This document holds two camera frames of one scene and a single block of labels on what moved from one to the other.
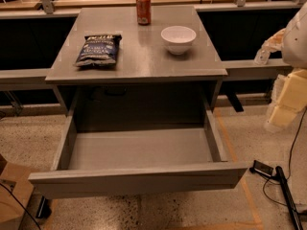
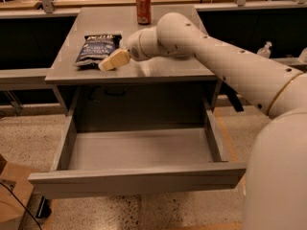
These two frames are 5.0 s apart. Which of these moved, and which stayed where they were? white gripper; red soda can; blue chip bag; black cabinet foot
Moved: white gripper
Stayed: red soda can; black cabinet foot; blue chip bag
